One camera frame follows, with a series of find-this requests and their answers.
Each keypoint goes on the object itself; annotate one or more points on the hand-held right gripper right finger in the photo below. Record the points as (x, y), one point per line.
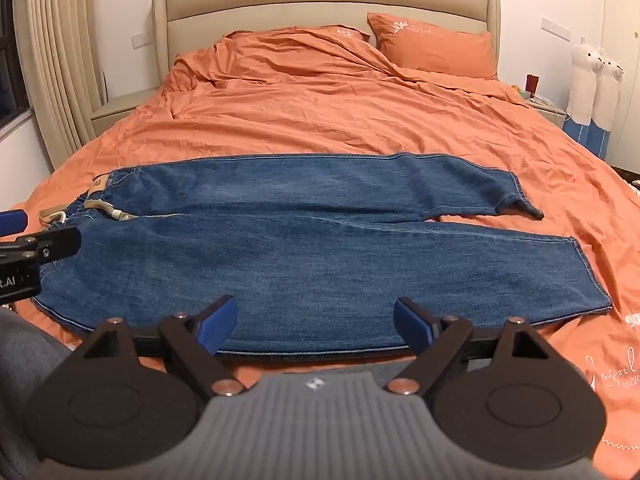
(407, 321)

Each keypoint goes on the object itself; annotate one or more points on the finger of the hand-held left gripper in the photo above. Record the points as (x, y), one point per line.
(10, 221)
(55, 245)

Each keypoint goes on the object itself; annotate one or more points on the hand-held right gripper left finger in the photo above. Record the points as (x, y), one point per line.
(220, 321)

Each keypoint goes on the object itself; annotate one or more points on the blue denim pants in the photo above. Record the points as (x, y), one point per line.
(300, 260)

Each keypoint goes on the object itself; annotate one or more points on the person's grey clothing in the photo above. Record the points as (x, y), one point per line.
(25, 385)

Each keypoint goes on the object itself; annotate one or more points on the beige nightstand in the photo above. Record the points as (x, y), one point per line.
(550, 115)
(120, 105)

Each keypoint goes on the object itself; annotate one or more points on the dark framed window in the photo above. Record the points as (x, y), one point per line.
(10, 60)

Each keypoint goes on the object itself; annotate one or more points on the beige pleated curtain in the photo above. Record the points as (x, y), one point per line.
(55, 60)

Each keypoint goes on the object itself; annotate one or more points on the orange duvet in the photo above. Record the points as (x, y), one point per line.
(325, 110)

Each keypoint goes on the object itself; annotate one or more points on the small red box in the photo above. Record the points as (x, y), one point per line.
(532, 85)

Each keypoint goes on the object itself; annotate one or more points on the orange embroidered pillow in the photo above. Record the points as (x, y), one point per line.
(320, 35)
(430, 45)

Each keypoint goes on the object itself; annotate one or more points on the white alpaca plush toy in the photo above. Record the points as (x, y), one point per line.
(607, 100)
(582, 90)

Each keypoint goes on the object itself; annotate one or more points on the beige padded bed headboard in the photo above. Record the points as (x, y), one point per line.
(300, 0)

